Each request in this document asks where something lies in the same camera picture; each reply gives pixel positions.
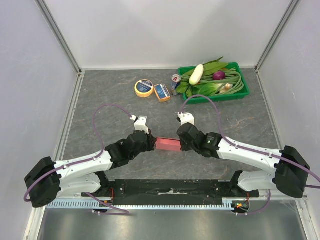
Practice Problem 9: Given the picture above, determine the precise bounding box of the pink cardboard box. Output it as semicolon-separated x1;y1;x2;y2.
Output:
155;137;181;152

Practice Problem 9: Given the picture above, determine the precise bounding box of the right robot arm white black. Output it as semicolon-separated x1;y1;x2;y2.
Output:
177;123;310;199

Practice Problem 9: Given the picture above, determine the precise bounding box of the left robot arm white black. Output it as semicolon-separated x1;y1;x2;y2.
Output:
23;130;157;208

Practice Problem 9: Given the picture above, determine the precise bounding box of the orange blue sponge block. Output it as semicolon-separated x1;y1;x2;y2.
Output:
154;83;171;103

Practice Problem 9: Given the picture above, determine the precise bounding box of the yellow tape roll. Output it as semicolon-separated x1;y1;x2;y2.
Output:
134;79;154;98

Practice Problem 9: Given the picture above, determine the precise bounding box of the green leafy vegetable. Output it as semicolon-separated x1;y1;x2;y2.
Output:
177;56;230;99

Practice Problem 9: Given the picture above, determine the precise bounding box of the red blue drink can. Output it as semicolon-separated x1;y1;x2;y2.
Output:
171;74;181;96

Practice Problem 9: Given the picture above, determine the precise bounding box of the white cucumber vegetable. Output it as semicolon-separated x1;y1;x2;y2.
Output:
188;64;204;86

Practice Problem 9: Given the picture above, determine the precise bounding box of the mushroom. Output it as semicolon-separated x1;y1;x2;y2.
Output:
219;83;233;94

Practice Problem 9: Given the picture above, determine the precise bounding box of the purple onion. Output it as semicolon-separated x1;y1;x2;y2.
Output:
212;70;226;81

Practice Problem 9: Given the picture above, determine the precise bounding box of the green plastic tray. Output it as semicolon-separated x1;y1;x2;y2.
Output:
178;62;250;105

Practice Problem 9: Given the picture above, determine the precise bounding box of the green long beans bundle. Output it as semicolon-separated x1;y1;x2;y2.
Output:
177;68;244;98

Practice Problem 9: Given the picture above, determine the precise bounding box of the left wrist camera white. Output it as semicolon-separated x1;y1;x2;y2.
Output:
130;115;149;134

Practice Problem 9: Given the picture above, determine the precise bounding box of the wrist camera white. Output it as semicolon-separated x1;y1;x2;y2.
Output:
130;115;149;134
177;112;195;125

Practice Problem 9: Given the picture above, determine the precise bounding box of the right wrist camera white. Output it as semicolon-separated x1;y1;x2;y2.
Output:
177;112;195;125

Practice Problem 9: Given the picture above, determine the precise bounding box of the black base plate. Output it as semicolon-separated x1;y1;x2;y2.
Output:
92;179;260;206

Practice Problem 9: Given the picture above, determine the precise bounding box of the grey cable duct rail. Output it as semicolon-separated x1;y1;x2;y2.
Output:
46;198;238;210

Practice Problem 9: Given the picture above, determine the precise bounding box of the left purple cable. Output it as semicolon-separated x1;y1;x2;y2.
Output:
23;104;131;216

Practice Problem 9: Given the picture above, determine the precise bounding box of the purple cable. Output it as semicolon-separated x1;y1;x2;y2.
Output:
178;95;320;217
23;104;131;216

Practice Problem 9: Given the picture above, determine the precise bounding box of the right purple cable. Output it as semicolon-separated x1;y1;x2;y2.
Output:
178;95;320;217

